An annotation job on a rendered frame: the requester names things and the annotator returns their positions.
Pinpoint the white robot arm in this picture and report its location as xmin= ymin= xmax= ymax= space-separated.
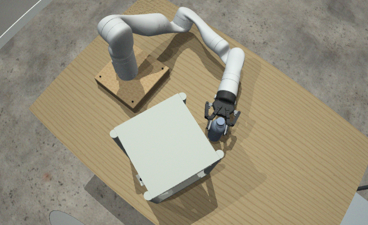
xmin=97 ymin=7 xmax=245 ymax=96

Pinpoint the blue-grey cylinder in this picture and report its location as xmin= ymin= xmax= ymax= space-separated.
xmin=207 ymin=117 xmax=226 ymax=142

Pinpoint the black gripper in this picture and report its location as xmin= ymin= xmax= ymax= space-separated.
xmin=204 ymin=90 xmax=241 ymax=136

